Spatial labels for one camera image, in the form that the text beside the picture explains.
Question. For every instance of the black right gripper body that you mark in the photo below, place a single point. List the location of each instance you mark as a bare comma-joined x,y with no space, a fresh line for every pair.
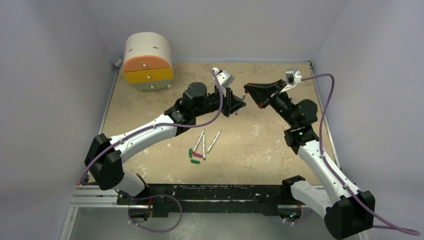
274,95

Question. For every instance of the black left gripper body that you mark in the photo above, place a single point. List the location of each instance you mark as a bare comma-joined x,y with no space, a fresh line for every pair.
226,105

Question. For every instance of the white pen green end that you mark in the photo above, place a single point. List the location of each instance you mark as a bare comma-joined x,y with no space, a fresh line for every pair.
213,142

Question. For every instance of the white pen brown end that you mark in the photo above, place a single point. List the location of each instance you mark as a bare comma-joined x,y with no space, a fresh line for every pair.
242,98

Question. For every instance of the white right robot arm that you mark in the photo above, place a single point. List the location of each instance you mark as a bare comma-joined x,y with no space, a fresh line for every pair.
342,205

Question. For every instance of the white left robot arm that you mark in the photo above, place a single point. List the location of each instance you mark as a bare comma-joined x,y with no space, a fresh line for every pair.
106,155

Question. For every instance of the white pen magenta end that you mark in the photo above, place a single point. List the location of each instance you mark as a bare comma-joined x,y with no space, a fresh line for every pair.
199,140

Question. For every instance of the white pen red end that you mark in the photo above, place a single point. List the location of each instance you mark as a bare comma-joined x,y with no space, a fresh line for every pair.
203,146

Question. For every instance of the magenta pen cap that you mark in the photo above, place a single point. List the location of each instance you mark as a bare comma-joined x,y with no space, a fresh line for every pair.
197,155

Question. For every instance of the white round drawer cabinet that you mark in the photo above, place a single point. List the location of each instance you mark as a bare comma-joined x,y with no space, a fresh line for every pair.
147,63

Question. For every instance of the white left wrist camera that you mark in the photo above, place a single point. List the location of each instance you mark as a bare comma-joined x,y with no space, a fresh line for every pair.
224,77

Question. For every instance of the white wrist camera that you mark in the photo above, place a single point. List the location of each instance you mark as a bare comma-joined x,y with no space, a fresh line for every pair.
293,77
224,77

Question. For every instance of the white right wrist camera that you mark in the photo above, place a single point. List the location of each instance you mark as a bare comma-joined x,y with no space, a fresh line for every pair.
293,77

